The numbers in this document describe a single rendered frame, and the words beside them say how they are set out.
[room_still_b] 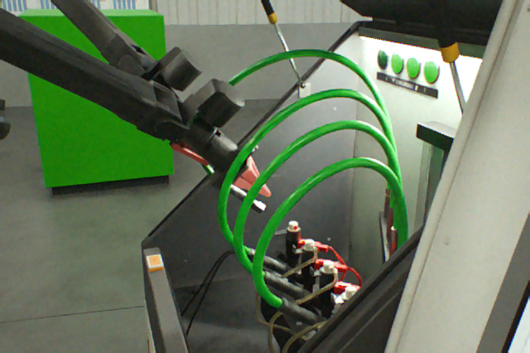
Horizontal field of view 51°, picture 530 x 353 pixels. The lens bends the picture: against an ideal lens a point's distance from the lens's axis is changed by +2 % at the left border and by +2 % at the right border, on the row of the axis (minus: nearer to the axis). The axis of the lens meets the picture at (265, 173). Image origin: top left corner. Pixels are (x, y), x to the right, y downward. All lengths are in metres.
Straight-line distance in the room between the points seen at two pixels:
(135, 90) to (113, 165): 3.45
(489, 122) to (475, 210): 0.09
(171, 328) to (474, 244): 0.60
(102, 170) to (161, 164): 0.45
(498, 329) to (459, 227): 0.11
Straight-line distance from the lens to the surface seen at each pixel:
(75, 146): 4.26
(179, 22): 7.34
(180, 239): 1.32
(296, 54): 1.00
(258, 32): 7.43
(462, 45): 0.97
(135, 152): 4.29
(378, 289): 0.71
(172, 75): 1.08
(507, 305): 0.58
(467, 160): 0.63
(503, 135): 0.60
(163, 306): 1.09
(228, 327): 1.23
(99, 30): 1.18
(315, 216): 1.40
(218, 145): 0.94
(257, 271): 0.74
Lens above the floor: 1.54
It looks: 20 degrees down
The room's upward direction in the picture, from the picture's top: straight up
